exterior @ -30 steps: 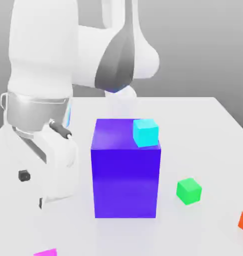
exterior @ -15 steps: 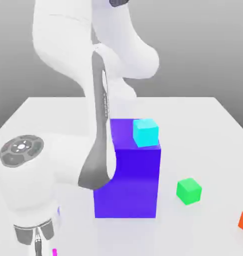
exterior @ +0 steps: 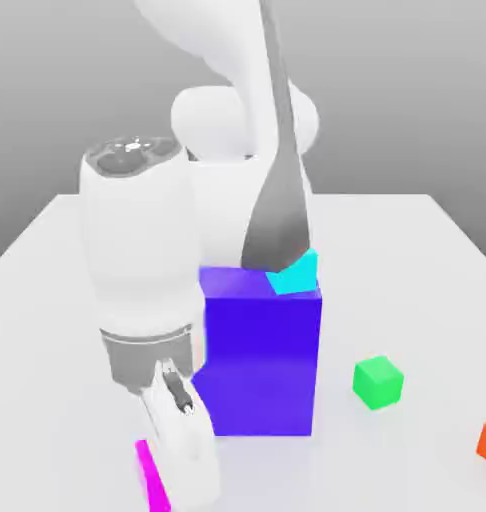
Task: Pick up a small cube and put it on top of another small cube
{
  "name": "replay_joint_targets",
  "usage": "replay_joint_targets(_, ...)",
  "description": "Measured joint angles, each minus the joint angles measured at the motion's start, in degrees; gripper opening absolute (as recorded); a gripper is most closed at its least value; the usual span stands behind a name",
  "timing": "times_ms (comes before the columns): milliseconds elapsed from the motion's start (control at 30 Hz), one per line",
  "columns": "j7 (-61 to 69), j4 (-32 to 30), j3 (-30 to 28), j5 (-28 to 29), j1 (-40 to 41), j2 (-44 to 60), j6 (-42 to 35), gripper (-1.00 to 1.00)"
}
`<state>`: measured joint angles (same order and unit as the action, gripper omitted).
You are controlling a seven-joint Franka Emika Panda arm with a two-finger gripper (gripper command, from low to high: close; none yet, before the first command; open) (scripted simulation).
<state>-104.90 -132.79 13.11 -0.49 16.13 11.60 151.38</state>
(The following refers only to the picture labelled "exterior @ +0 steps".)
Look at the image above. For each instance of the small green cube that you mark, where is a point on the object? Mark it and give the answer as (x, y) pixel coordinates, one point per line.
(377, 382)

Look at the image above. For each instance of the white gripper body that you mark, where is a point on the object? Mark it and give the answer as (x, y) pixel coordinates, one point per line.
(187, 448)

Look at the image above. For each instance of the small cyan cube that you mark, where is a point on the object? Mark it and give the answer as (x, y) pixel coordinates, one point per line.
(295, 276)

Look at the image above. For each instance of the large blue box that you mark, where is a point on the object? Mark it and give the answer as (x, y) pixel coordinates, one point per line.
(263, 360)

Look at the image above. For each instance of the small magenta cube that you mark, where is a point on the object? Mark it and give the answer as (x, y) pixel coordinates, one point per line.
(152, 476)

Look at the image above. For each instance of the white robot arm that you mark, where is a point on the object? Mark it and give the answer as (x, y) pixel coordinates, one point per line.
(139, 248)

